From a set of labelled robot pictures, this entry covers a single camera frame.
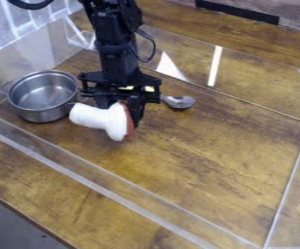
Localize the clear acrylic enclosure wall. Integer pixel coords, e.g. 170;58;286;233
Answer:
0;0;300;249

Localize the black cable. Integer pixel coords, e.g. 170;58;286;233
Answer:
4;0;158;64

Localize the silver metal pot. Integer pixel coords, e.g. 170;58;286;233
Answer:
0;70;76;124

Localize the red and white plush mushroom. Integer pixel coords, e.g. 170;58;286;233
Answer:
70;102;134;141

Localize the spoon with green handle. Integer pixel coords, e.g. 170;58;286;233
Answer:
160;94;195;109

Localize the black bar in background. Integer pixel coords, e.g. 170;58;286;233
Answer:
194;0;279;25

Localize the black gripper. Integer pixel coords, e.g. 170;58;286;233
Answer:
76;49;162;127

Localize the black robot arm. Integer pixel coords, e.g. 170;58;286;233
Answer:
76;0;162;127

